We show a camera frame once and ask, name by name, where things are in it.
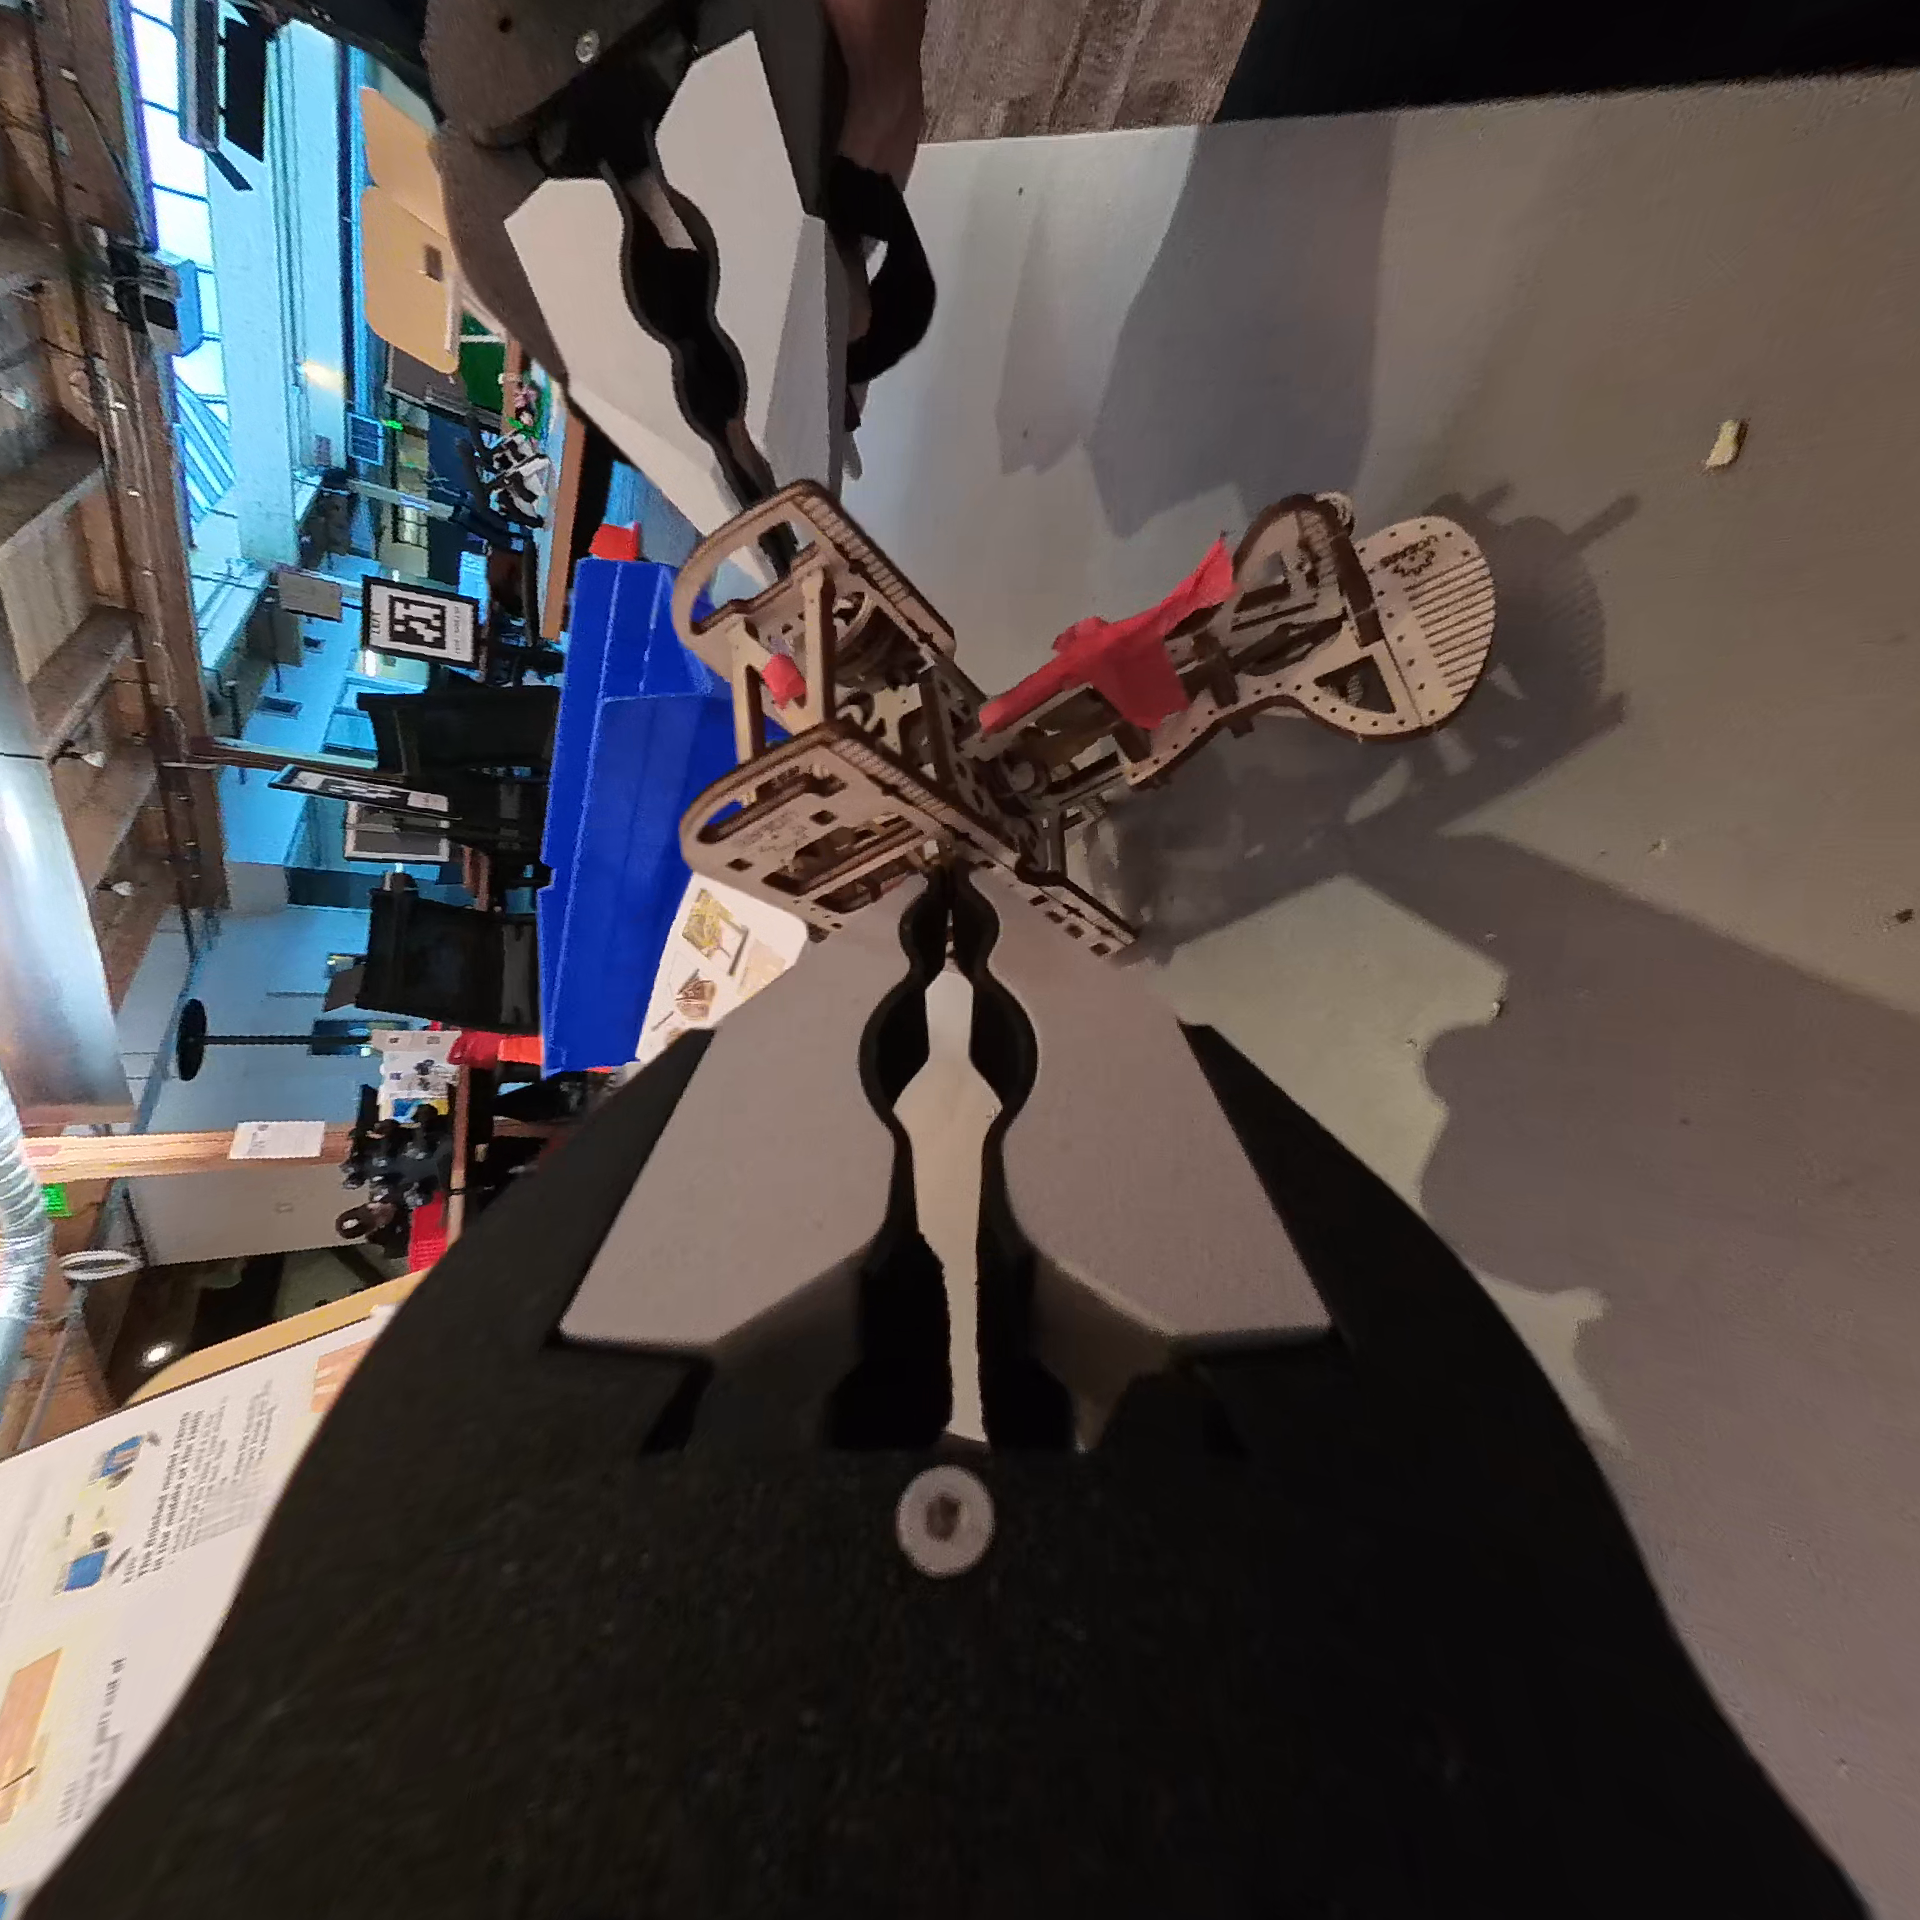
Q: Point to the person's right hand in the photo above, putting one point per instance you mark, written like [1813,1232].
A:
[879,76]

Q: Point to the large red tape strip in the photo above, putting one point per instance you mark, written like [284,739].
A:
[1109,662]

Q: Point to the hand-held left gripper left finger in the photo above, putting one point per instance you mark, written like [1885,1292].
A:
[720,1201]

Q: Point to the white product box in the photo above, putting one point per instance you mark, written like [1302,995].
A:
[408,1078]

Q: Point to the framed fiducial marker sign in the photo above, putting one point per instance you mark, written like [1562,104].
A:
[422,623]

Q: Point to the black floor mat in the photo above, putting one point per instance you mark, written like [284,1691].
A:
[1500,44]

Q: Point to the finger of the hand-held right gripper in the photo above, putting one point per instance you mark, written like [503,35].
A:
[599,299]
[780,299]

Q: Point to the instruction poster board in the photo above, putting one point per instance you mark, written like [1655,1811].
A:
[120,1576]

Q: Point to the small wooden scrap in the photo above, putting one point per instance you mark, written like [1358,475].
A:
[1725,441]

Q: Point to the small red tape piece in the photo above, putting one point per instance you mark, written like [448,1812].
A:
[783,675]

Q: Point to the black floor lamp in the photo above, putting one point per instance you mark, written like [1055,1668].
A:
[196,1038]

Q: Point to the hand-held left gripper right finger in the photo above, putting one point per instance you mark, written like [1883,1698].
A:
[1156,1201]

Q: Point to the grey desk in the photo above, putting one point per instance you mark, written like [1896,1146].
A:
[1652,902]

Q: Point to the wooden biplane model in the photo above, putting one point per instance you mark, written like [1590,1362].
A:
[751,819]

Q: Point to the cluster of black devices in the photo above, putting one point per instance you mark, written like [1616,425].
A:
[390,1171]

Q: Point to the silver flexible duct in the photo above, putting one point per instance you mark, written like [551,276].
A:
[20,1201]

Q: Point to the blue plastic bin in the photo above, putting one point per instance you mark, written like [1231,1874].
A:
[629,840]

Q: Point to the plywood panel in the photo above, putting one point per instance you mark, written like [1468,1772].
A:
[405,241]

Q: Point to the grey sheet metal duct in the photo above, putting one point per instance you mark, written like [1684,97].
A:
[61,931]

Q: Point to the instruction booklet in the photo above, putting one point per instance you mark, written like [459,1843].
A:
[704,960]

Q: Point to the black office chair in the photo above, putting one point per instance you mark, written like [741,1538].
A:
[436,945]
[451,734]

